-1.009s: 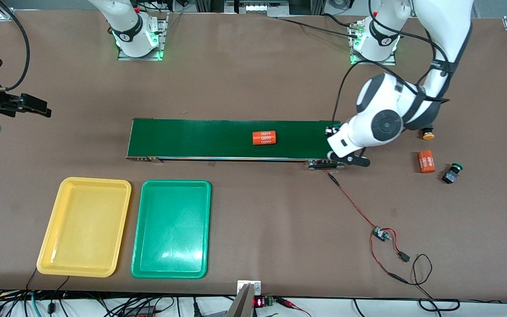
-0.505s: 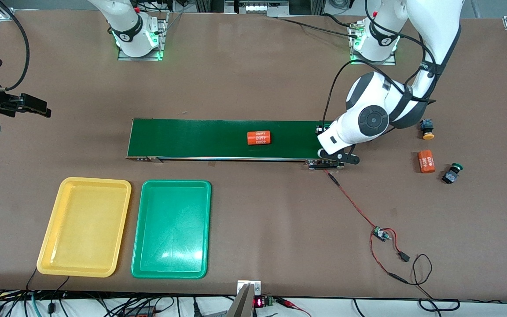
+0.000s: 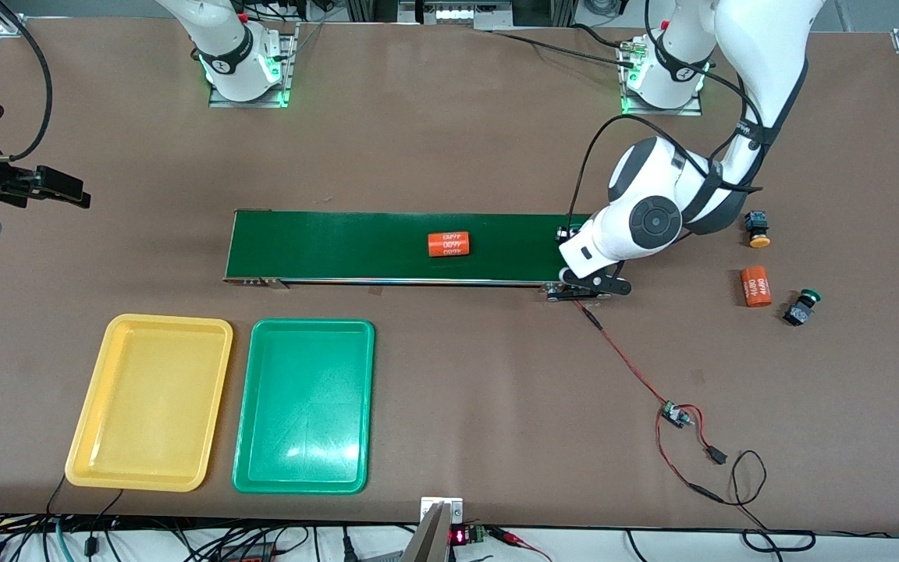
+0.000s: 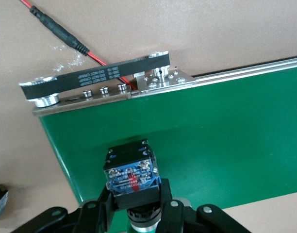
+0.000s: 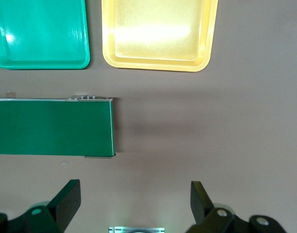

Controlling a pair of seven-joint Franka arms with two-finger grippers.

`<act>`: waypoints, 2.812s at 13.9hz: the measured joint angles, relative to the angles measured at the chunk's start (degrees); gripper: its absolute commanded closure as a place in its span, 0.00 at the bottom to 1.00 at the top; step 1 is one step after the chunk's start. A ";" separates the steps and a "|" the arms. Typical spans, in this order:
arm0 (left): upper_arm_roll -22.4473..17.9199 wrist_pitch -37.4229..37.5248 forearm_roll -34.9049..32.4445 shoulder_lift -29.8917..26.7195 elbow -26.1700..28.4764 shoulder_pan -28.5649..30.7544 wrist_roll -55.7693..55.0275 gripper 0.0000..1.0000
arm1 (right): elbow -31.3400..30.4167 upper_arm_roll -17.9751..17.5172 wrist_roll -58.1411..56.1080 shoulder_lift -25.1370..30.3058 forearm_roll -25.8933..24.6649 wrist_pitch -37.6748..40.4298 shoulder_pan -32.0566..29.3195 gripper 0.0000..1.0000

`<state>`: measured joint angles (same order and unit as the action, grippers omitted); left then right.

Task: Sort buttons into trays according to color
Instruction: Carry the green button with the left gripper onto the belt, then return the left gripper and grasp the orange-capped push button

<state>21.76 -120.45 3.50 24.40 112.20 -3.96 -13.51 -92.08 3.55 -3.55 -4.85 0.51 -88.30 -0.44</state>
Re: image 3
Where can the orange cylinder marked 4680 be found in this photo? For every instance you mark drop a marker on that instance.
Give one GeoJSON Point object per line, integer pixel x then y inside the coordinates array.
{"type": "Point", "coordinates": [755, 286]}
{"type": "Point", "coordinates": [449, 244]}

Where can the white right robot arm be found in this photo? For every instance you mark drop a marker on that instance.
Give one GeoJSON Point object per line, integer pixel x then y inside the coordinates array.
{"type": "Point", "coordinates": [223, 47]}

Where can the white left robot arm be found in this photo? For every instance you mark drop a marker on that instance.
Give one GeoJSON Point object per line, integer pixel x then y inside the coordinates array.
{"type": "Point", "coordinates": [652, 203]}

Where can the yellow plastic tray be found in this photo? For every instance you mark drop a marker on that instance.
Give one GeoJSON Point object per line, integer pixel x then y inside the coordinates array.
{"type": "Point", "coordinates": [149, 402]}

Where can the green belt conveyor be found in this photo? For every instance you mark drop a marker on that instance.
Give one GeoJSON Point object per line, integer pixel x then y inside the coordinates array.
{"type": "Point", "coordinates": [340, 246]}

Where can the green plastic tray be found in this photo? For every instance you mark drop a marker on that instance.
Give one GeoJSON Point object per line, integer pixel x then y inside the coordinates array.
{"type": "Point", "coordinates": [305, 437]}

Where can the grey control box with lights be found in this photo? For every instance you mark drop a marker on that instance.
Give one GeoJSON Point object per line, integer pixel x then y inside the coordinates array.
{"type": "Point", "coordinates": [457, 14]}

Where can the small red digit display module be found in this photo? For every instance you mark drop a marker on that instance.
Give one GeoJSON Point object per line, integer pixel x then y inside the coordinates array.
{"type": "Point", "coordinates": [459, 536]}

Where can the red clip test lead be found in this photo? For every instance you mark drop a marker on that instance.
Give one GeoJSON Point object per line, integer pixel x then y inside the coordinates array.
{"type": "Point", "coordinates": [508, 535]}

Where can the small green controller board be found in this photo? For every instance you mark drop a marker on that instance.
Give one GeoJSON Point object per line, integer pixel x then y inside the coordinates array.
{"type": "Point", "coordinates": [674, 414]}

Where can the yellow capped push button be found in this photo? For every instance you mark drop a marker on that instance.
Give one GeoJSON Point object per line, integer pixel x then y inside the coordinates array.
{"type": "Point", "coordinates": [756, 225]}

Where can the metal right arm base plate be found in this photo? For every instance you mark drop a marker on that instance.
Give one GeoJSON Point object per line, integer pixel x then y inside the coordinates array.
{"type": "Point", "coordinates": [290, 70]}

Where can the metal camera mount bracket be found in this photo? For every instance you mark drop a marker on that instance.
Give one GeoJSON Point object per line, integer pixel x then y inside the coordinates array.
{"type": "Point", "coordinates": [438, 519]}

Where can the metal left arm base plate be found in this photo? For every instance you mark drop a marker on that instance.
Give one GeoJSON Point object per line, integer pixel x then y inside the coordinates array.
{"type": "Point", "coordinates": [660, 112]}

